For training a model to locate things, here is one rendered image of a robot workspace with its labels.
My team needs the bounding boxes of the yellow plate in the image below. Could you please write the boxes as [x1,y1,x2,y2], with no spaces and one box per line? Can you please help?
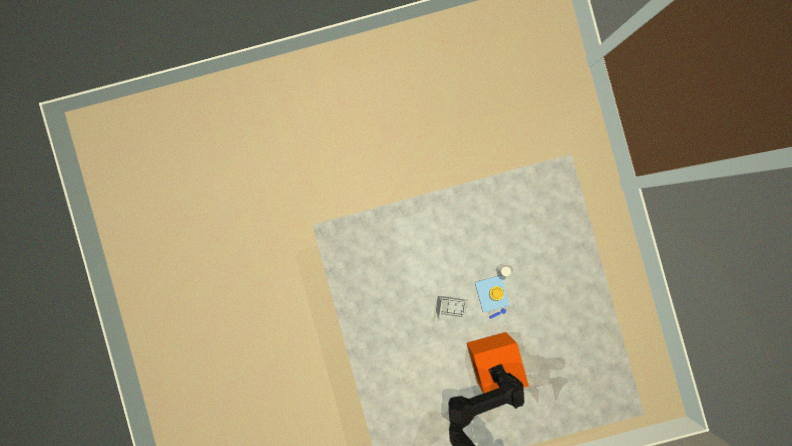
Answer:
[489,286,504,300]

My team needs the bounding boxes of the grey dish rack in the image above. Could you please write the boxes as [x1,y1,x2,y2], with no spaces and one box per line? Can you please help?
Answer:
[436,296,466,318]

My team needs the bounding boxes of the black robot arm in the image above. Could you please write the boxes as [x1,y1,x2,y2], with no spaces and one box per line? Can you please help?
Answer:
[448,363,525,446]

